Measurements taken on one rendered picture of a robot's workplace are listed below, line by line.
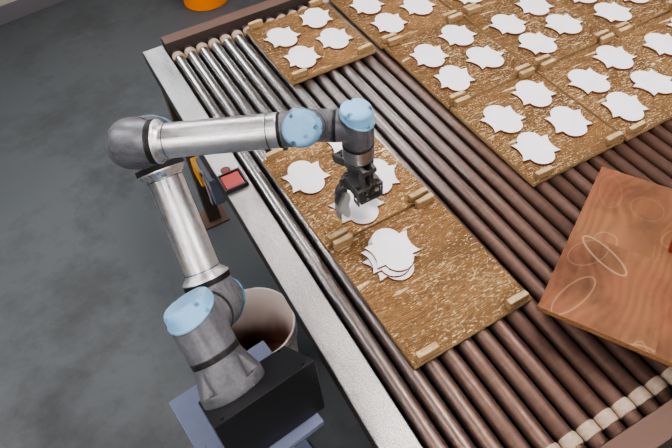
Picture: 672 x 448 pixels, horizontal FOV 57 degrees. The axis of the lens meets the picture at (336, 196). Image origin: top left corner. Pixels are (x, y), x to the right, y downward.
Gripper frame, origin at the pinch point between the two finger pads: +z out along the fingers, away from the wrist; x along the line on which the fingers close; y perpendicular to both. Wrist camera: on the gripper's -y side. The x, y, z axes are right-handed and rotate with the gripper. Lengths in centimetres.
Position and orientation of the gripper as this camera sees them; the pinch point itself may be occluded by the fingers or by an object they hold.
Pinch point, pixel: (356, 205)
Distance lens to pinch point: 163.6
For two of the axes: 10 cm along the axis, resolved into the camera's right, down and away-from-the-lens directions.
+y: 5.0, 6.4, -5.9
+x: 8.7, -4.1, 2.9
